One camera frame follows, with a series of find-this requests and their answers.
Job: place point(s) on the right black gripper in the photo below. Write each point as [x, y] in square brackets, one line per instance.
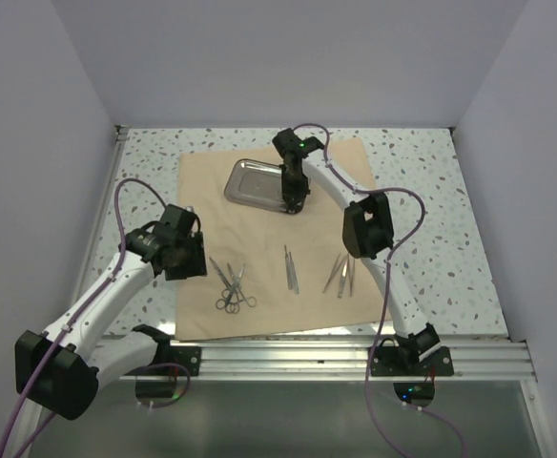
[298, 194]

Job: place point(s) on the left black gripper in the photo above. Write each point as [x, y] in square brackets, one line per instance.
[196, 264]

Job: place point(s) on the stainless steel instrument tray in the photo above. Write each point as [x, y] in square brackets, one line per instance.
[255, 184]

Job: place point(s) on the small steel scissors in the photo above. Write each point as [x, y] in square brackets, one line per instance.
[225, 299]

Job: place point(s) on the long steel scissors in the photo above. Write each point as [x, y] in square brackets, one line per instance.
[235, 286]

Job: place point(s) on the steel forceps with ring handles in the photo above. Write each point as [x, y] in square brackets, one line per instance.
[250, 301]

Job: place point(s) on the beige surgical wrap cloth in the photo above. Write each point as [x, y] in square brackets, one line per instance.
[253, 239]

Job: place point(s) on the steel tweezers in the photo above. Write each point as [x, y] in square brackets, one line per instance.
[343, 276]
[333, 272]
[351, 275]

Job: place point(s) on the steel scalpel handle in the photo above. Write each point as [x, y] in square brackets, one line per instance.
[294, 275]
[288, 268]

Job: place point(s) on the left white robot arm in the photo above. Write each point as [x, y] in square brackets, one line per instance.
[55, 368]

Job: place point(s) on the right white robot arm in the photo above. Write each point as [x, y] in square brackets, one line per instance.
[367, 235]

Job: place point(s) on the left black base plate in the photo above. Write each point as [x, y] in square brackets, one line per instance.
[189, 356]

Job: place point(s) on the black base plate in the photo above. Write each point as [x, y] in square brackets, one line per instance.
[189, 356]
[390, 360]

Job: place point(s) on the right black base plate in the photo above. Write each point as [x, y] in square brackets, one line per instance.
[390, 360]

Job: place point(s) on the aluminium mounting rail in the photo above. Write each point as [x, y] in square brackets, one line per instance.
[329, 358]

